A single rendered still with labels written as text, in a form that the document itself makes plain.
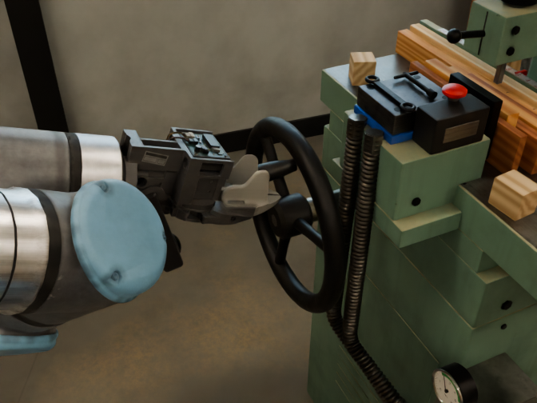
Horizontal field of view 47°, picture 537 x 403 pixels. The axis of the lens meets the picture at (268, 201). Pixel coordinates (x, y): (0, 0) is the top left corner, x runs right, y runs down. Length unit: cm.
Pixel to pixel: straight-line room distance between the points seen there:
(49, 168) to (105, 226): 18
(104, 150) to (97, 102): 165
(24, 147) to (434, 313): 64
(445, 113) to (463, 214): 15
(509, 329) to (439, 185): 27
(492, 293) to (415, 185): 19
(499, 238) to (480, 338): 20
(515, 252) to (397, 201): 15
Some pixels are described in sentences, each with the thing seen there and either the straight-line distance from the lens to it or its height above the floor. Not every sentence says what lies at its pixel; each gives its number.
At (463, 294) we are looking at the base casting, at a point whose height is 75.
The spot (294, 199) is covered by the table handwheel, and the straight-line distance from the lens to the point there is 88.
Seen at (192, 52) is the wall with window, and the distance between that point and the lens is 227.
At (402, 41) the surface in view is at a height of 93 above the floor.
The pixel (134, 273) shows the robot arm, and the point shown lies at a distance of 46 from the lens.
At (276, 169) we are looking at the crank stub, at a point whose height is 93.
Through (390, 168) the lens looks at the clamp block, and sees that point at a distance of 78.
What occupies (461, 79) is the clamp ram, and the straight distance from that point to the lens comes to 88.
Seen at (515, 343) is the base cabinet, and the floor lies 63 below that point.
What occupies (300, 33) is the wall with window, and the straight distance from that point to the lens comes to 238.
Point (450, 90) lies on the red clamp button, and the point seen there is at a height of 102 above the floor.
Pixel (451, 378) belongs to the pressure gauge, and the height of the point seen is 69.
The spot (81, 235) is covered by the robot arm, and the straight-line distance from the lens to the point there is 44.
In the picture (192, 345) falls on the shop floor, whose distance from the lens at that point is 178.
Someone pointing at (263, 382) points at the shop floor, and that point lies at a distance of 169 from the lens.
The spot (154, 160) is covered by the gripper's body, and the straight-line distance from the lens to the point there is 66.
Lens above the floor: 138
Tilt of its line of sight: 38 degrees down
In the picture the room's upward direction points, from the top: straight up
